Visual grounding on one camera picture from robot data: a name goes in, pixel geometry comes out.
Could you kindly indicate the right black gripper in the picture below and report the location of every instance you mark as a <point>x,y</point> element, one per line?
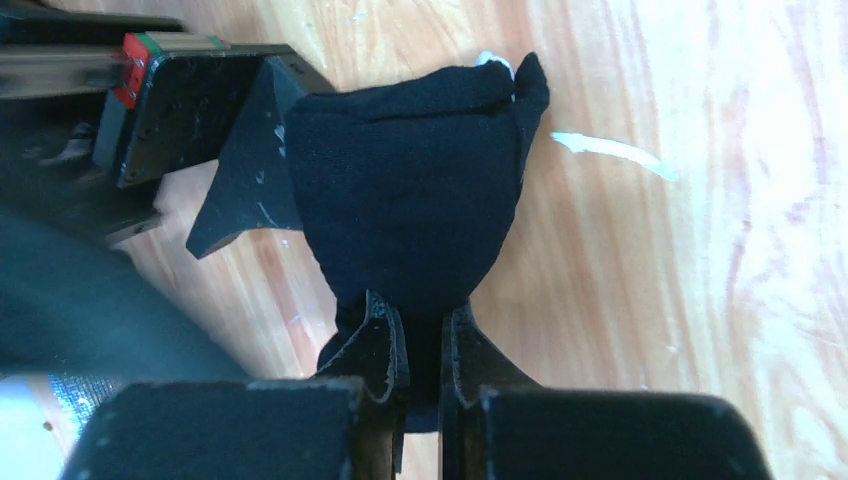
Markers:
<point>96,109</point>

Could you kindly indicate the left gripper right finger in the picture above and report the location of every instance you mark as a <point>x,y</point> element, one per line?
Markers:
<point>496,422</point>

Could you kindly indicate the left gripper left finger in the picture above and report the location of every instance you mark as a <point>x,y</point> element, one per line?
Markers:
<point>345,422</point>

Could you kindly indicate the black Junhao underwear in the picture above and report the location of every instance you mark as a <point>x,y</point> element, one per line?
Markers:
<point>408,191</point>

